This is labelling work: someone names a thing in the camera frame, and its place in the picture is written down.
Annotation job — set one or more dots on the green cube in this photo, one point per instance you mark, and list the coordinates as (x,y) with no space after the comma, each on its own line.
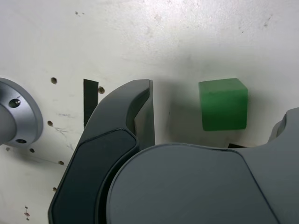
(223,107)

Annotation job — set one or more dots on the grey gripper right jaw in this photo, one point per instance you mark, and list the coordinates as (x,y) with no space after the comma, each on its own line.
(198,186)

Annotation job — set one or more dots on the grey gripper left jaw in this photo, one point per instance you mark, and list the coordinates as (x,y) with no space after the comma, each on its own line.
(98,163)

